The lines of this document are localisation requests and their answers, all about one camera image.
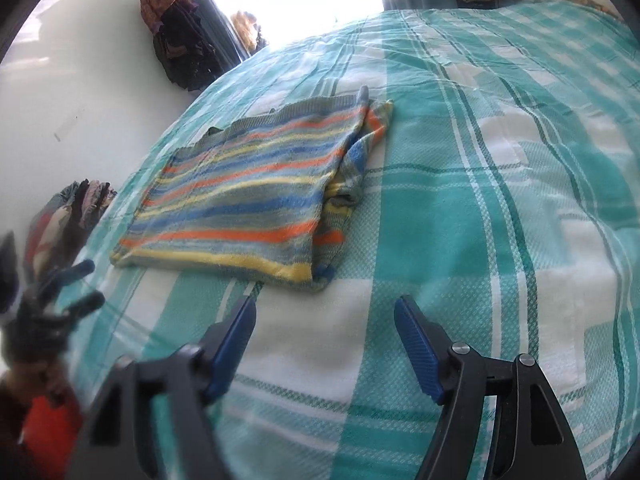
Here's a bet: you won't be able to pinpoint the pile of mixed clothes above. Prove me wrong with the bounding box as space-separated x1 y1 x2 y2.
22 178 118 281

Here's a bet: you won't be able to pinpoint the orange cloth by window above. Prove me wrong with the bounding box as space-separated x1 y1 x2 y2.
231 10 264 54

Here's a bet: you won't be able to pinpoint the teal plaid bed sheet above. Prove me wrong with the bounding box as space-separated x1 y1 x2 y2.
52 0 640 480

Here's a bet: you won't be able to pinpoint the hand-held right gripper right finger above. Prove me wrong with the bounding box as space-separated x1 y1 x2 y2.
394 296 586 480

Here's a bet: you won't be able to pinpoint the person's left hand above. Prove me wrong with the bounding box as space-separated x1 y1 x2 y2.
0 355 73 407

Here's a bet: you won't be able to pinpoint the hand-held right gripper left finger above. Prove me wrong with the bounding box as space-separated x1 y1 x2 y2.
67 296 257 480

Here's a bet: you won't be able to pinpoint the person's orange garment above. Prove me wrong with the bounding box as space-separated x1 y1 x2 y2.
0 380 90 480

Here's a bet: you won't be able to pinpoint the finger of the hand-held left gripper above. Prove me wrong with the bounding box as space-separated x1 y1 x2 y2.
42 259 97 297
59 291 107 322

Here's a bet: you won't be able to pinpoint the dark hanging clothes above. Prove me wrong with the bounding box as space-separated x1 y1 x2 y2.
139 0 219 93

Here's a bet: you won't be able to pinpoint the striped knit sweater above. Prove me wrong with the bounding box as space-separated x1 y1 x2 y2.
110 85 396 294

